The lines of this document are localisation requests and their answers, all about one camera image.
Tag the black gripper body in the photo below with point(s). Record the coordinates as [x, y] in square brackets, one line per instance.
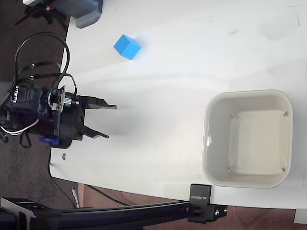
[69, 124]

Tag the blue cube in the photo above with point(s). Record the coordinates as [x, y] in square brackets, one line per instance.
[127, 47]

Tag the black six-joint robot arm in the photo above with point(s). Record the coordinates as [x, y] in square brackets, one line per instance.
[25, 101]

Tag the white square plastic bin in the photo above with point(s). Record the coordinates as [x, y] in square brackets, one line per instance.
[248, 137]

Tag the small metal nut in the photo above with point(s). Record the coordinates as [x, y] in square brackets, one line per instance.
[64, 156]

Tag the gray device base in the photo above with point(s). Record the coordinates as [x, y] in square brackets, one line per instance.
[84, 12]

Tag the black device with red light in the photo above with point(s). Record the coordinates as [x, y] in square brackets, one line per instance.
[40, 12]

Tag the black printed stand clamp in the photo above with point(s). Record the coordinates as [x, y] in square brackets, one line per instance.
[200, 203]

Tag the blue plastic bracket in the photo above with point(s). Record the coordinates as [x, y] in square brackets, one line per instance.
[50, 140]

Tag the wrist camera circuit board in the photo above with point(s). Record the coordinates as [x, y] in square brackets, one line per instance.
[60, 99]

